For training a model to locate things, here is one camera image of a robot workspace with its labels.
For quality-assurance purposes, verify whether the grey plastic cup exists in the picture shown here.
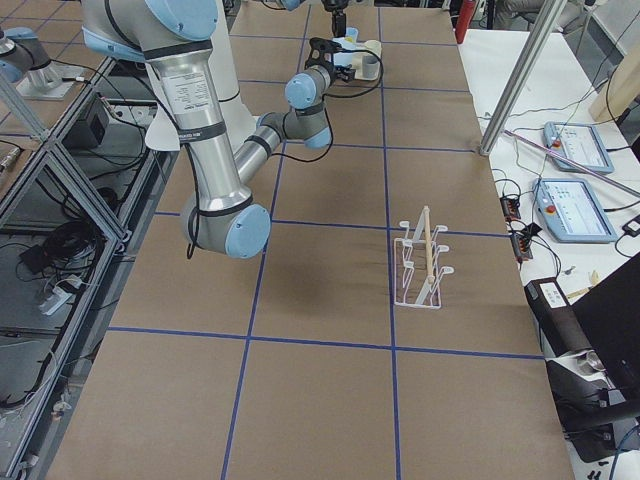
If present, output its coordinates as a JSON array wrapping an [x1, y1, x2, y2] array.
[[361, 55, 380, 81]]

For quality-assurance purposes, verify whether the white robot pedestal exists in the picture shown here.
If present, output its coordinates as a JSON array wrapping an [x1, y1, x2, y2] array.
[[145, 0, 256, 154]]

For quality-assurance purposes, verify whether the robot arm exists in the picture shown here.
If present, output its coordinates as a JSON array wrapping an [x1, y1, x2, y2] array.
[[82, 1, 354, 259], [261, 0, 350, 37]]

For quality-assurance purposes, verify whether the long metal grabber stick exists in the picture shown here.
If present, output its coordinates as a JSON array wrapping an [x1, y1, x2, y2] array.
[[502, 129, 640, 199]]

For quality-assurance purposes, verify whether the far teach pendant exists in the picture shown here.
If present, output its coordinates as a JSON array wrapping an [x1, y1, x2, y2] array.
[[543, 121, 614, 174]]

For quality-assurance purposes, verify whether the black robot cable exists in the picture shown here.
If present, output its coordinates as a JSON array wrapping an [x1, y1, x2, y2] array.
[[185, 54, 385, 261]]

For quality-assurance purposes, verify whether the light blue cup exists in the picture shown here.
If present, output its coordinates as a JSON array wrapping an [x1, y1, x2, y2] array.
[[333, 36, 366, 69], [344, 27, 359, 43]]

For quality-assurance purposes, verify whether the white wire cup rack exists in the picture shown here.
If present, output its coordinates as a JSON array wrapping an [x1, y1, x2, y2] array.
[[392, 213, 455, 310]]

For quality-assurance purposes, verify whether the cream plastic tray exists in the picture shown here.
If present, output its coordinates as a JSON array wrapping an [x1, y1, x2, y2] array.
[[345, 40, 382, 82]]

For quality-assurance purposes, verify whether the black computer monitor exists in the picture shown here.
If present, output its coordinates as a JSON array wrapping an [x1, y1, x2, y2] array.
[[572, 256, 639, 398]]

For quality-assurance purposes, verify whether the wooden rack handle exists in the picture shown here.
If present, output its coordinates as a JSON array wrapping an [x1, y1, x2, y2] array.
[[422, 206, 435, 286]]

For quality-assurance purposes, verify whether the teach pendant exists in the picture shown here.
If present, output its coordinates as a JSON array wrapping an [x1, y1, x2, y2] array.
[[543, 121, 614, 174], [533, 178, 618, 244]]

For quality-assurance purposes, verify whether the aluminium frame post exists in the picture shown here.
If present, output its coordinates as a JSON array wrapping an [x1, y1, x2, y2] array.
[[479, 0, 567, 156]]

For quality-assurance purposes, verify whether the red fire extinguisher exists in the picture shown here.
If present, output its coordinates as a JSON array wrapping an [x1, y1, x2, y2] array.
[[454, 0, 476, 45]]

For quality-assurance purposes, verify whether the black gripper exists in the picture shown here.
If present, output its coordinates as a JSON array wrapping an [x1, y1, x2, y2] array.
[[328, 65, 356, 84], [322, 0, 349, 36]]

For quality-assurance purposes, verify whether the cream white cup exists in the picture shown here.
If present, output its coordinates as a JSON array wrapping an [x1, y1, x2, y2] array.
[[363, 40, 382, 57]]

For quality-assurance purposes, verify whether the near teach pendant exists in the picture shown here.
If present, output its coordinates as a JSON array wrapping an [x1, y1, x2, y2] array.
[[533, 178, 618, 244]]

